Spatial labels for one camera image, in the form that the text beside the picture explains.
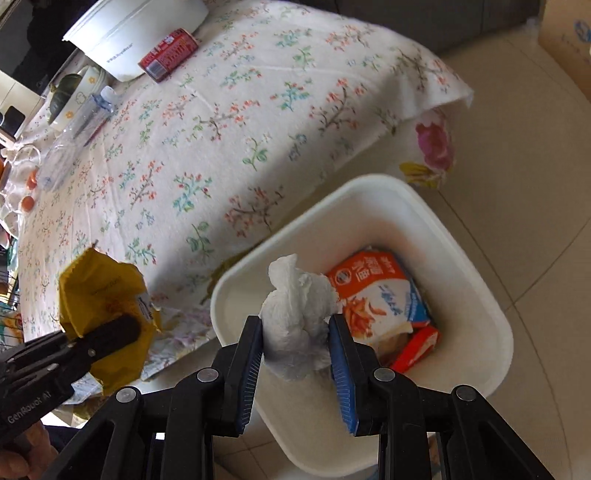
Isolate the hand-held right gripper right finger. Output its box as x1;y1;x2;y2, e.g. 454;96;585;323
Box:
328;313;555;480

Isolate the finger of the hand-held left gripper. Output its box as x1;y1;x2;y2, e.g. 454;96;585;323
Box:
69;314;141;365

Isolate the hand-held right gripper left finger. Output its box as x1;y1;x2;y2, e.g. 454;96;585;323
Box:
55;315;265;480

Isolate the yellow snack bag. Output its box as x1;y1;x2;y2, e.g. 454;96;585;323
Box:
58;247;162;398

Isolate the white tissue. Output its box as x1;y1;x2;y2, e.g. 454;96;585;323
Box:
259;253;340;381

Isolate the red and white packet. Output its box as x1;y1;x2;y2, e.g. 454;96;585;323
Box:
390;325;440;374

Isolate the orange and white snack bag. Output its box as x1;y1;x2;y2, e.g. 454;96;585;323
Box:
325;247;419;356

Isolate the blue and white packet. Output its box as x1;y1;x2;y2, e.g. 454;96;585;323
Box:
402;272;432;328

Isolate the white plastic trash bin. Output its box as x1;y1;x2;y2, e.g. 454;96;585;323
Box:
210;173;514;478

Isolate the person's left hand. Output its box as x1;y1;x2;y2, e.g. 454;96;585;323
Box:
0;422;61;480

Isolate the clear plastic bottle with barcode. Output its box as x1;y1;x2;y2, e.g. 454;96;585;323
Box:
37;134;88;192

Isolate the clear glass mug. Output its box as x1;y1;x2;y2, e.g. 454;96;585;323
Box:
9;144;44;185

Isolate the clear plastic bottle white cap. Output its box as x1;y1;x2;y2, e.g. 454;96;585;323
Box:
60;85;116;148

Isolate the white bowl with flower print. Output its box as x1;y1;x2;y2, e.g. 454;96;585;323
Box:
46;65;105;127

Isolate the floral tablecloth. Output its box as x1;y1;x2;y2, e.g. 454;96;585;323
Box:
9;0;474;384

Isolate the dark green kabocha squash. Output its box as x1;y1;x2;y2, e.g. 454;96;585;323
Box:
48;74;84;116

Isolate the rose print cloth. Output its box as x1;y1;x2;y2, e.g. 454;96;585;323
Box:
69;108;458;416

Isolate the red soda can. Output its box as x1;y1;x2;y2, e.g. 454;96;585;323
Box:
139;28;200;84

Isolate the white electric cooking pot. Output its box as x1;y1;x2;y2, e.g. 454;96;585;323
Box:
62;0;209;83

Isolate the grey furniture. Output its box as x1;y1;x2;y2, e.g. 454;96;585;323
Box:
335;0;543;54

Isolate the cardboard box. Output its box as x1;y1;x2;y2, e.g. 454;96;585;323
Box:
538;0;591;109

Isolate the dark panel with white frame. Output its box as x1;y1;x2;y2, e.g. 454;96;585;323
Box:
0;0;81;93

